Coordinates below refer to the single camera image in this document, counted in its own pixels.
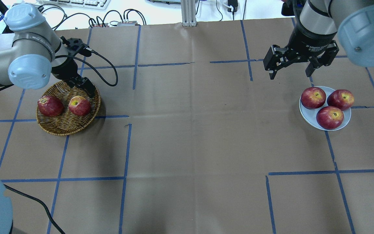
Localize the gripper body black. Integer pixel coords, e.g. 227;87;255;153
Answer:
286;26;336;65
51;55;86;88

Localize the red yellow apple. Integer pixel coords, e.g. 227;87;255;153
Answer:
68;95;92;116

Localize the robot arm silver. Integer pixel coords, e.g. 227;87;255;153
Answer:
0;3;95;98
264;0;374;79

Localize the dark red basket apple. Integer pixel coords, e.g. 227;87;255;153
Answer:
37;95;64;117

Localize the red apple plate far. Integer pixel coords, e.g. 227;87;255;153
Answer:
300;86;327;110

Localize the red apple plate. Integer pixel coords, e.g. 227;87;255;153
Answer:
300;86;327;110
316;106;345;130
327;89;355;111

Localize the wicker basket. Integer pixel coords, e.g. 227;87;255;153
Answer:
36;81;101;136

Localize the red apple plate left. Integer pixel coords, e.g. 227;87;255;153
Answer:
327;89;355;111

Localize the red apple plate near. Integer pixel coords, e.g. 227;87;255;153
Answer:
316;106;345;130

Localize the white keyboard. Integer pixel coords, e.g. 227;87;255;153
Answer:
37;0;111;10

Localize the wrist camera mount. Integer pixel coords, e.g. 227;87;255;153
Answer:
60;36;92;57

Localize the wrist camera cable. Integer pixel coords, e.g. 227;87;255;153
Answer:
56;49;119;87
4;184;66;234

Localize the aluminium frame post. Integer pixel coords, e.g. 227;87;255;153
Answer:
181;0;197;27

